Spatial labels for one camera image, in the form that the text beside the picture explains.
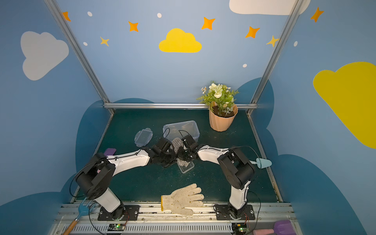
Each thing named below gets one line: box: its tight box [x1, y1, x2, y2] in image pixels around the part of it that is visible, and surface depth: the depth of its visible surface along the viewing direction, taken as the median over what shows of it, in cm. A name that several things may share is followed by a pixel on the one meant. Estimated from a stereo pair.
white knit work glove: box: [160, 183, 205, 216], surface depth 80 cm
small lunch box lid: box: [134, 127, 154, 148], surface depth 107 cm
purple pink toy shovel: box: [252, 219, 298, 235], surface depth 71 cm
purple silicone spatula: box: [103, 147, 117, 156], surface depth 100 cm
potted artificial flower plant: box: [196, 80, 240, 132], surface depth 97 cm
